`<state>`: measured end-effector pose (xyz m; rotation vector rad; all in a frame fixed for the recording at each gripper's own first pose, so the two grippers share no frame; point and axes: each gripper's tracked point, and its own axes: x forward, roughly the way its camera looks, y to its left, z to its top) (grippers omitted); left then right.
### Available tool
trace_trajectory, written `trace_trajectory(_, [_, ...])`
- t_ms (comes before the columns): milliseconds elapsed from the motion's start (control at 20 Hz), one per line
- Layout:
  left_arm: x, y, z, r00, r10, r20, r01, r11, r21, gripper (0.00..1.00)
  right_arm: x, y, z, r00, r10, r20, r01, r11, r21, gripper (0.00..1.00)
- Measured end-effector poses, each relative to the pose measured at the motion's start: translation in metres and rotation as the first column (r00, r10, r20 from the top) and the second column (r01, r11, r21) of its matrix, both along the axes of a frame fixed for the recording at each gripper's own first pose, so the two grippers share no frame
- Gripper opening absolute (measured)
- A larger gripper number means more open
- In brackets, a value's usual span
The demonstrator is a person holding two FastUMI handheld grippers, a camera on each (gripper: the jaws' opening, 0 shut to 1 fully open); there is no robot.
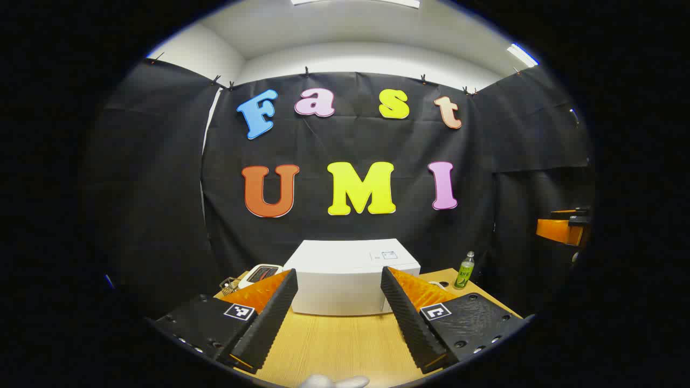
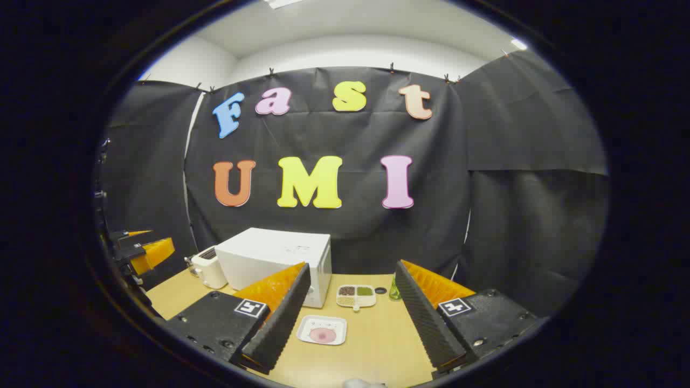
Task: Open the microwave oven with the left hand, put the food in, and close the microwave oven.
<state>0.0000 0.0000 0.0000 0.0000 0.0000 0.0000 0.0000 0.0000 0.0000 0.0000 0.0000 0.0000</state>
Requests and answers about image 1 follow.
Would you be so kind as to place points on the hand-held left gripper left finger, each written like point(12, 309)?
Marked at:
point(269, 323)

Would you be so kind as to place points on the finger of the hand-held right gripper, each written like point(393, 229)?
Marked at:
point(558, 230)

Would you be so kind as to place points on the ceiling light panel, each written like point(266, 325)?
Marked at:
point(522, 54)
point(356, 2)

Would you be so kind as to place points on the white toaster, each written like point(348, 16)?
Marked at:
point(261, 274)

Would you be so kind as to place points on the white microwave oven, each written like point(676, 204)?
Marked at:
point(339, 280)

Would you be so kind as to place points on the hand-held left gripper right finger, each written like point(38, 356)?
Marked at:
point(412, 328)

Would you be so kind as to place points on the green label drink bottle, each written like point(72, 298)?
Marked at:
point(464, 272)

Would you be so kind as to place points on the black backdrop cloth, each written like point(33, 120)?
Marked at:
point(161, 188)

